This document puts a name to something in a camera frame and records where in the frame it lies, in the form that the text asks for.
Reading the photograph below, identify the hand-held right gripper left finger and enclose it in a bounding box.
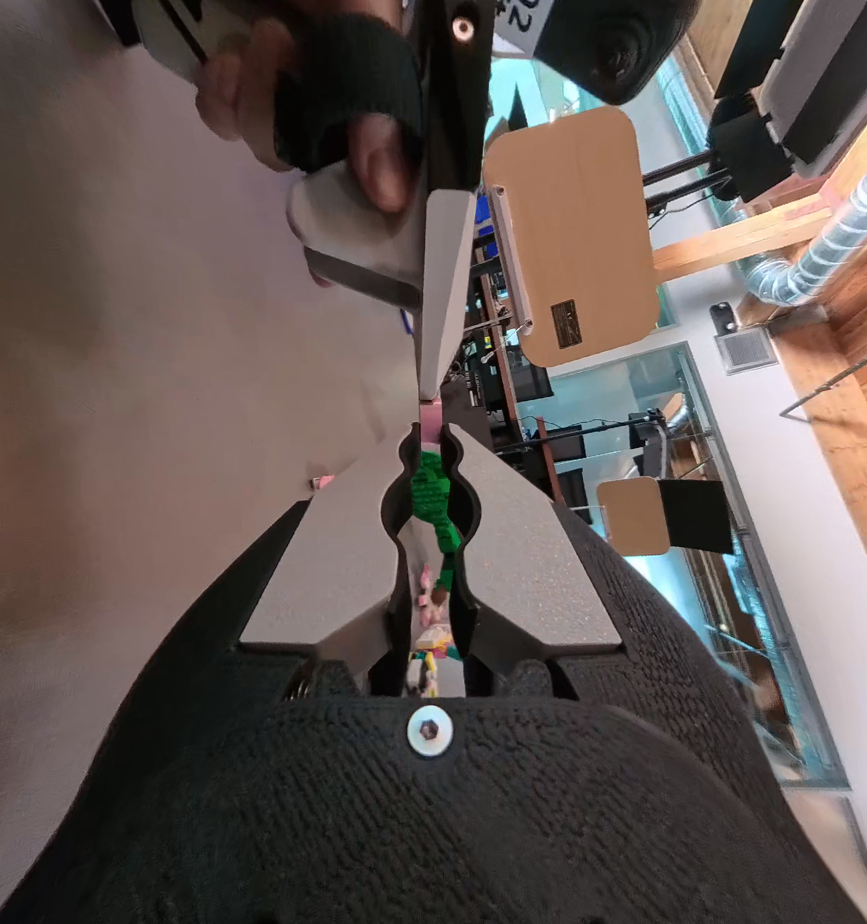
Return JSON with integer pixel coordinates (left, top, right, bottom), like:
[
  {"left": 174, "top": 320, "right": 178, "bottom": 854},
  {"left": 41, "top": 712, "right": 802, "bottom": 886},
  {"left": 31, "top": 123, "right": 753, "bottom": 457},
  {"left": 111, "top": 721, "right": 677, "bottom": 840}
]
[{"left": 239, "top": 422, "right": 421, "bottom": 697}]

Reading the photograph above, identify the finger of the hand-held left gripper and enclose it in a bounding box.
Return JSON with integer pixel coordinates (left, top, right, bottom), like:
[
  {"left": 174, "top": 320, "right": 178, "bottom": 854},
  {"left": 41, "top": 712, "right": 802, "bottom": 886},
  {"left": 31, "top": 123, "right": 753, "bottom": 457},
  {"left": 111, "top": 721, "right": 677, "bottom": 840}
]
[{"left": 412, "top": 189, "right": 479, "bottom": 403}]

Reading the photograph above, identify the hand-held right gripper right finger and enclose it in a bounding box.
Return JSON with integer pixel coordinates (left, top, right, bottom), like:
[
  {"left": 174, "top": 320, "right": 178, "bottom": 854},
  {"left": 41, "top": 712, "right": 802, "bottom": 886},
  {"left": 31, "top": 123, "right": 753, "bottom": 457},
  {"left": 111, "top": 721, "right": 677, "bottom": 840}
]
[{"left": 439, "top": 422, "right": 627, "bottom": 697}]

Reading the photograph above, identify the colourful lego bird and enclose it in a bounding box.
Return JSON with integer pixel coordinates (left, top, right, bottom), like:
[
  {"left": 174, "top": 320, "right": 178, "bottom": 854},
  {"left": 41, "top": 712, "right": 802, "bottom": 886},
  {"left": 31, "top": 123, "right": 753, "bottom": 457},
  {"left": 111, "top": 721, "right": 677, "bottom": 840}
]
[{"left": 407, "top": 624, "right": 456, "bottom": 697}]

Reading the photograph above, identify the green lego baseplate model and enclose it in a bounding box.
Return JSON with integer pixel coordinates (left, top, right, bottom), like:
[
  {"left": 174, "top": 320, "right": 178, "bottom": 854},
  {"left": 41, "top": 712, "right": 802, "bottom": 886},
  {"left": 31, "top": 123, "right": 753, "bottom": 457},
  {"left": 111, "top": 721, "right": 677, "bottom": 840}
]
[{"left": 409, "top": 449, "right": 466, "bottom": 589}]

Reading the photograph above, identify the person's left hand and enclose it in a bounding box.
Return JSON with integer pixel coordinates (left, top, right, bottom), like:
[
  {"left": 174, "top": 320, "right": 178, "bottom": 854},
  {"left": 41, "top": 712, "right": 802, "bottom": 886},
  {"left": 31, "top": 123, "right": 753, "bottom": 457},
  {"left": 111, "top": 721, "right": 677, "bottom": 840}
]
[{"left": 195, "top": 18, "right": 414, "bottom": 215}]

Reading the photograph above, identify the black cloth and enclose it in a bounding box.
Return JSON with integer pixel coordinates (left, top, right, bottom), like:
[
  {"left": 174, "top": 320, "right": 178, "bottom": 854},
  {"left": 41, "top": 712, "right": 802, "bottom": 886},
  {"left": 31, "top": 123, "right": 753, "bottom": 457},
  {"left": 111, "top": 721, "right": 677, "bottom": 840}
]
[{"left": 657, "top": 478, "right": 735, "bottom": 555}]

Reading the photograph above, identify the black light stand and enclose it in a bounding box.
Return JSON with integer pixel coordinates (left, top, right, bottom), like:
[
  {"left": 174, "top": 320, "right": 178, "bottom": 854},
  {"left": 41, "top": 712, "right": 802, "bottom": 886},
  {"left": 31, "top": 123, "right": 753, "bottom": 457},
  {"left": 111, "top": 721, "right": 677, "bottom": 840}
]
[{"left": 641, "top": 148, "right": 719, "bottom": 218}]

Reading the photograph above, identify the studio light panel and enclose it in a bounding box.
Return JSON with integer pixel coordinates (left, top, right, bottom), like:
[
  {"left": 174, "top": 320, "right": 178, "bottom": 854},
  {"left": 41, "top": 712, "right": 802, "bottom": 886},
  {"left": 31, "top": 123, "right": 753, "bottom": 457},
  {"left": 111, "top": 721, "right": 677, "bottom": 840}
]
[{"left": 706, "top": 0, "right": 867, "bottom": 205}]

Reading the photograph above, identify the wooden post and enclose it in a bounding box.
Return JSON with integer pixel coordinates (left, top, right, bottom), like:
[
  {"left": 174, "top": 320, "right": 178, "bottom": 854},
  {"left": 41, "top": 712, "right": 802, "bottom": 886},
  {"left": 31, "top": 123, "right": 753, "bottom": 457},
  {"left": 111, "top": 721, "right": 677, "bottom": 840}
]
[{"left": 652, "top": 195, "right": 839, "bottom": 284}]

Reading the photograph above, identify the wall vent grille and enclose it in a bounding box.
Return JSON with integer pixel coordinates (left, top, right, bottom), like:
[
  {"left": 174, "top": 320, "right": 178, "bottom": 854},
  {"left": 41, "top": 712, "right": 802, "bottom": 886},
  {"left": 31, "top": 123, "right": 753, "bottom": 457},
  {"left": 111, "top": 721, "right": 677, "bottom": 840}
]
[{"left": 715, "top": 328, "right": 778, "bottom": 376}]

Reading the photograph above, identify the silver ribbed duct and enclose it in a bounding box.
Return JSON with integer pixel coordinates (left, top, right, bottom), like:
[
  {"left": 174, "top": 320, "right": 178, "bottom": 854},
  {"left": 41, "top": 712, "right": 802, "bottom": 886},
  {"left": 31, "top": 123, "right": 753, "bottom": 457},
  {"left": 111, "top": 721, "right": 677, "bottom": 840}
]
[{"left": 735, "top": 155, "right": 867, "bottom": 308}]

